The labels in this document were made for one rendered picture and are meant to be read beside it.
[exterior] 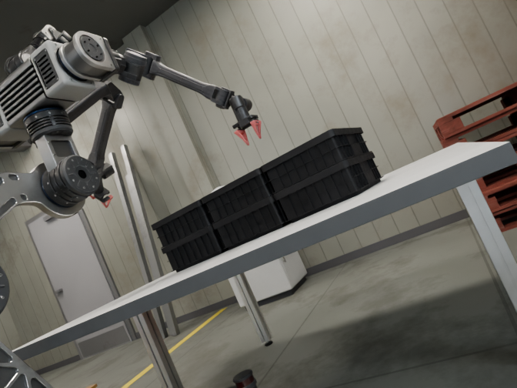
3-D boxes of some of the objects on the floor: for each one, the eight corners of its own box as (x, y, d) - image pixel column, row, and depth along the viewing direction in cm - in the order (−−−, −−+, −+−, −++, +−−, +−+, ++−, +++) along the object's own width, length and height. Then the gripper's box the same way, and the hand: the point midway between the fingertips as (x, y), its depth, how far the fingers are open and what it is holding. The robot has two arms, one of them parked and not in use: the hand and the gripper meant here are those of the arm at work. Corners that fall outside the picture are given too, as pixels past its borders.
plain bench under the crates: (700, 523, 68) (510, 141, 72) (75, 563, 132) (-6, 359, 136) (517, 263, 214) (458, 142, 218) (263, 342, 278) (221, 247, 282)
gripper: (225, 114, 172) (240, 148, 171) (245, 102, 167) (261, 136, 166) (233, 115, 178) (248, 147, 177) (253, 102, 173) (268, 135, 172)
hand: (253, 140), depth 172 cm, fingers open, 6 cm apart
